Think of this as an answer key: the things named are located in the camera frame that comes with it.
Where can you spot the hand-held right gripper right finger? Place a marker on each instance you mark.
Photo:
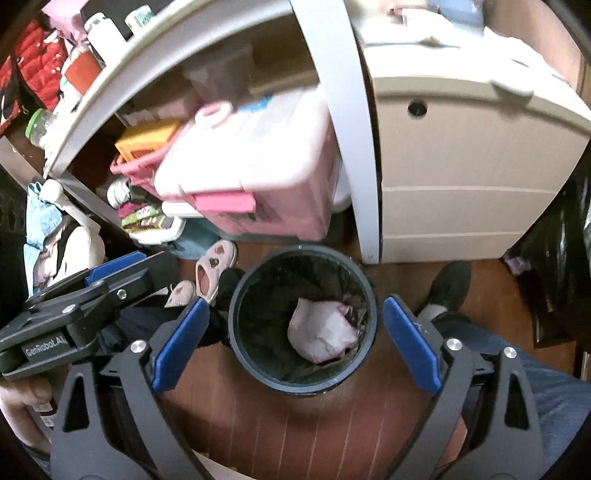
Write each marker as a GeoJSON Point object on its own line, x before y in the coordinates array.
{"type": "Point", "coordinates": [411, 346]}

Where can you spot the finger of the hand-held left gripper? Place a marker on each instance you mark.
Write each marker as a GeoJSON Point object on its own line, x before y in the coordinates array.
{"type": "Point", "coordinates": [92, 293]}
{"type": "Point", "coordinates": [117, 267]}

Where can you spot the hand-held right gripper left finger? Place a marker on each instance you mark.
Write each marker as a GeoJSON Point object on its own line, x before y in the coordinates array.
{"type": "Point", "coordinates": [178, 344]}

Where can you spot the black round trash bin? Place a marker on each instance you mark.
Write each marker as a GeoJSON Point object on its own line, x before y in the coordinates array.
{"type": "Point", "coordinates": [238, 332]}

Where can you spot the crumpled white paper trash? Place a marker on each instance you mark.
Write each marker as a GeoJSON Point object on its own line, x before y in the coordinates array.
{"type": "Point", "coordinates": [318, 330]}

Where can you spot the person's left hand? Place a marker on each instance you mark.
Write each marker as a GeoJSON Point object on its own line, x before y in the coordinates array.
{"type": "Point", "coordinates": [18, 410]}

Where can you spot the white cloth bag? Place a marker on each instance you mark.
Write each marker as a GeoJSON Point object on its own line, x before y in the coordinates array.
{"type": "Point", "coordinates": [81, 244]}

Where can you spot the pink child shoe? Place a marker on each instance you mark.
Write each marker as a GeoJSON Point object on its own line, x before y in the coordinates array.
{"type": "Point", "coordinates": [214, 267]}
{"type": "Point", "coordinates": [181, 294]}

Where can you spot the white plastic tub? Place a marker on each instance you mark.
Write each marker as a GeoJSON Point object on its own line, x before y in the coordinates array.
{"type": "Point", "coordinates": [159, 233]}

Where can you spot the stack of snack packets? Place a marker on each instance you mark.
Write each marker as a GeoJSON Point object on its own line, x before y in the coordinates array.
{"type": "Point", "coordinates": [145, 217]}

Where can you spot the person's black shoe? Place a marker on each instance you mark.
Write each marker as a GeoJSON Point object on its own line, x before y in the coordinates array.
{"type": "Point", "coordinates": [448, 284]}

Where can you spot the small white jar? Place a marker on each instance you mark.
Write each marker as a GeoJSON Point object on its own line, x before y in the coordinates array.
{"type": "Point", "coordinates": [117, 191]}

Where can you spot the light blue cloth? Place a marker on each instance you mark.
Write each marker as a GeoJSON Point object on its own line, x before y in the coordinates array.
{"type": "Point", "coordinates": [39, 217]}

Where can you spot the black bin liner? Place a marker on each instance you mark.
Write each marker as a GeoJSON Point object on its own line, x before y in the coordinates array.
{"type": "Point", "coordinates": [268, 304]}

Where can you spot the pink plastic rack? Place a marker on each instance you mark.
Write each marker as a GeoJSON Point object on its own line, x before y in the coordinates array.
{"type": "Point", "coordinates": [134, 168]}

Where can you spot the orange toy basket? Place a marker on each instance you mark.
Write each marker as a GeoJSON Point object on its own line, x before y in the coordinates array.
{"type": "Point", "coordinates": [143, 136]}

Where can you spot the person's right leg in jeans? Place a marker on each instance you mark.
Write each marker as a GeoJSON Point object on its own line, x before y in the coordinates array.
{"type": "Point", "coordinates": [554, 392]}

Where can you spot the clear bottle with green cap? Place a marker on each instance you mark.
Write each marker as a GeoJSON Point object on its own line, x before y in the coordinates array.
{"type": "Point", "coordinates": [41, 127]}

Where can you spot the black plastic bag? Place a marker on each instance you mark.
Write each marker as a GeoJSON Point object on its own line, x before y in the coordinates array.
{"type": "Point", "coordinates": [554, 267]}

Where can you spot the pink plastic storage box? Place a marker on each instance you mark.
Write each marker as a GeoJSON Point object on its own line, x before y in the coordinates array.
{"type": "Point", "coordinates": [258, 157]}

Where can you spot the beige drawer cabinet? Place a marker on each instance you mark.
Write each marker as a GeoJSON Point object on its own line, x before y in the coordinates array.
{"type": "Point", "coordinates": [466, 152]}

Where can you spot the red white container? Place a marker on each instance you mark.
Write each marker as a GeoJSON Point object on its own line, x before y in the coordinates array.
{"type": "Point", "coordinates": [81, 69]}

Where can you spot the red padded jacket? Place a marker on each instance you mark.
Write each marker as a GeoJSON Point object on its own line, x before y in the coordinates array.
{"type": "Point", "coordinates": [32, 69]}

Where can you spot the brown translucent container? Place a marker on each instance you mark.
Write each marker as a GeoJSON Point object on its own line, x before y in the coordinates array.
{"type": "Point", "coordinates": [217, 71]}

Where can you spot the white bottle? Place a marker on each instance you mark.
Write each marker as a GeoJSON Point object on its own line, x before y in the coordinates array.
{"type": "Point", "coordinates": [101, 37]}

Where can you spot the white green cup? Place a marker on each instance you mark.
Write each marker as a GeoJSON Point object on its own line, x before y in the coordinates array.
{"type": "Point", "coordinates": [138, 18]}

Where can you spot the white cloth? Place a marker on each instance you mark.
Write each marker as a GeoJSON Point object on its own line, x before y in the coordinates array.
{"type": "Point", "coordinates": [521, 55]}

